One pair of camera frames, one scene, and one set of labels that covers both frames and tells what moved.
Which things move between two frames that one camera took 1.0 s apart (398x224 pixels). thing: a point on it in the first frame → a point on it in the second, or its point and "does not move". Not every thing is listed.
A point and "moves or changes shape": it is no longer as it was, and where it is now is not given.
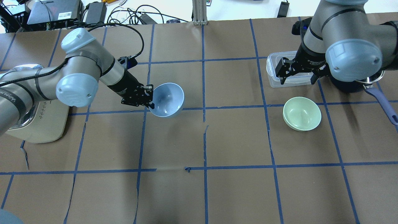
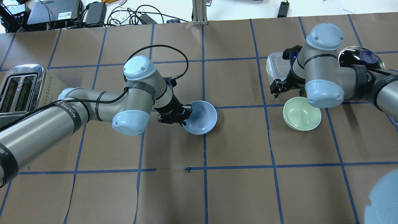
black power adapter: x=97 y=12 does not move
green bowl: x=302 y=114 does not move
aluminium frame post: x=200 y=11 does not move
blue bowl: x=168 y=98 moves or changes shape
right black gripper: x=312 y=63 → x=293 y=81
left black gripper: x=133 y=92 → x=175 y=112
